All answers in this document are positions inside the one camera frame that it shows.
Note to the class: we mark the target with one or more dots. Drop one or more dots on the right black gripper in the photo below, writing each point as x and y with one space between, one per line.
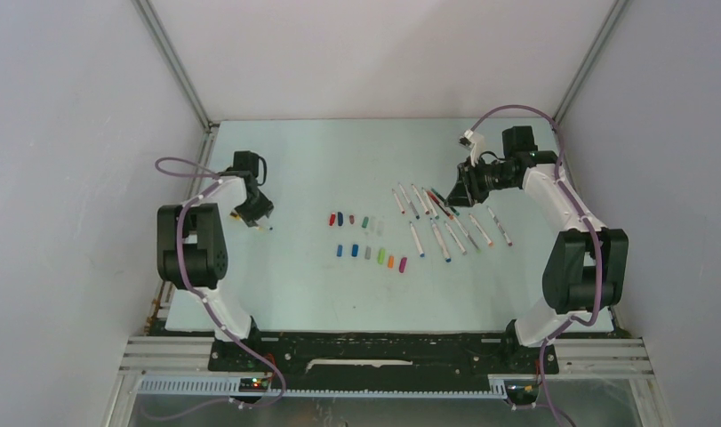
467 190

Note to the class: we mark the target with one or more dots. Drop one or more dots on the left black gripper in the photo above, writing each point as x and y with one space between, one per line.
263 208

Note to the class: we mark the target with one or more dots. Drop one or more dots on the green ink clear pen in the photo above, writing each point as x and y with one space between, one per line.
452 210

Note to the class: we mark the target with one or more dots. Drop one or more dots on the red ink clear pen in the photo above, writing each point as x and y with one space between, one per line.
439 204

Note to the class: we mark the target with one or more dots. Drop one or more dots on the teal cap marker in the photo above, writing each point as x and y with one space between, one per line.
432 206

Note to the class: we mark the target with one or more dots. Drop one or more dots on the brown cap marker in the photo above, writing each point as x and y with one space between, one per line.
424 205

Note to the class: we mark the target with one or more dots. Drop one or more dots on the green cap marker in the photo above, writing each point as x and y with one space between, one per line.
466 233

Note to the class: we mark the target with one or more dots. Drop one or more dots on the dark blue cap marker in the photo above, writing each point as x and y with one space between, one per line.
409 201

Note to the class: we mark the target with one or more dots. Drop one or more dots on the purple cap marker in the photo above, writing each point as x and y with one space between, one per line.
500 226

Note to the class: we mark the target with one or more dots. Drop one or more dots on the red cap marker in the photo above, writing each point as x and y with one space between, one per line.
398 201

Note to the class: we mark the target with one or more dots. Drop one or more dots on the orange cap marker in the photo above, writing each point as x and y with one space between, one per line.
481 230

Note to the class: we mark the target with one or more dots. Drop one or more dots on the light blue marker body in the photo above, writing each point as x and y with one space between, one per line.
417 241

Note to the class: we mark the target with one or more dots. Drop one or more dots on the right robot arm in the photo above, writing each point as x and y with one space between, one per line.
586 266

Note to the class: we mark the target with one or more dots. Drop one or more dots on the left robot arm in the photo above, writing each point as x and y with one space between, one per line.
191 249

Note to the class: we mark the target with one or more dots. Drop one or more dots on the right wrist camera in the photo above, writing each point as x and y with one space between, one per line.
475 143

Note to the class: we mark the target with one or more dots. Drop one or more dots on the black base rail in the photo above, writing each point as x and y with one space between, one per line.
379 362

